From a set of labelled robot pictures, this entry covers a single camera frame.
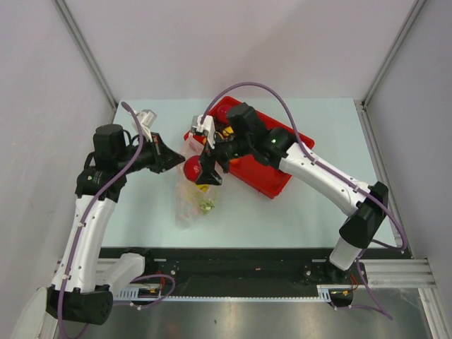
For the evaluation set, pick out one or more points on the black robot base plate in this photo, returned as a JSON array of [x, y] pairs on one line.
[[244, 274]]

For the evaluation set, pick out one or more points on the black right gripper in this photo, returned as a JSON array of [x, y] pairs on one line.
[[209, 174]]

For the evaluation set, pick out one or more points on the clear pink-dotted zip bag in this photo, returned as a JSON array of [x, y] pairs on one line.
[[185, 215]]

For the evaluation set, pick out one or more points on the red plastic tray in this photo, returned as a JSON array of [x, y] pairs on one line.
[[265, 142]]

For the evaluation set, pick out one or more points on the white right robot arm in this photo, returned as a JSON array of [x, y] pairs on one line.
[[365, 206]]

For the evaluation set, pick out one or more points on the straight yellow banana bunch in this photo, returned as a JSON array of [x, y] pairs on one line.
[[227, 132]]

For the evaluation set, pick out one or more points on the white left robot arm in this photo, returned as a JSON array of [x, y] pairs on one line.
[[77, 292]]

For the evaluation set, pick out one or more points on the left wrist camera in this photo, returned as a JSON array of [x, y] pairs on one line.
[[146, 118]]

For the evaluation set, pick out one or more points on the red pomegranate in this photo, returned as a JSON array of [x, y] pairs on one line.
[[221, 113]]

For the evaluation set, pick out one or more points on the green celery stalk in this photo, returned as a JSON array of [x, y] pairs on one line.
[[202, 198]]

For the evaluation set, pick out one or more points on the red apple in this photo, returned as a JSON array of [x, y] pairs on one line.
[[192, 169]]

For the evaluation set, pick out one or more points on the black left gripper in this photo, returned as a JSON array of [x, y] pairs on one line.
[[164, 158]]

